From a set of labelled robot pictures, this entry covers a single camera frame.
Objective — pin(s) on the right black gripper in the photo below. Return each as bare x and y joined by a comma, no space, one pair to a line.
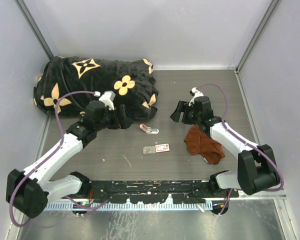
181,107

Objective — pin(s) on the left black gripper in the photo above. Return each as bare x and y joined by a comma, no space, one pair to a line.
125,120

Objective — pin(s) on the red white staple box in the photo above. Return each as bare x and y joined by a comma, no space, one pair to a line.
159,148

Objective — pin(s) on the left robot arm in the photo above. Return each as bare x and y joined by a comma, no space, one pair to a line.
31,189

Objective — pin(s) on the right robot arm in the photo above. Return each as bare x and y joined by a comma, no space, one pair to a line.
256,164

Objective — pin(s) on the brown cloth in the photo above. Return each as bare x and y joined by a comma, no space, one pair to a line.
199,143

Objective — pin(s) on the black floral plush blanket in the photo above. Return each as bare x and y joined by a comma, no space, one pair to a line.
67,84

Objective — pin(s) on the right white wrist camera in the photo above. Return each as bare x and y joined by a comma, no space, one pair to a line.
195,93

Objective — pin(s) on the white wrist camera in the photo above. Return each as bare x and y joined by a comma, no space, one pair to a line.
195,93
107,98

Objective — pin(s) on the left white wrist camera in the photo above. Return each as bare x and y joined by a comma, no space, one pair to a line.
107,98

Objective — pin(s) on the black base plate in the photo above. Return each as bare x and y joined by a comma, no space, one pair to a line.
150,191

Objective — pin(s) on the white slotted cable duct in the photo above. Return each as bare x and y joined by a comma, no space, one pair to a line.
166,206

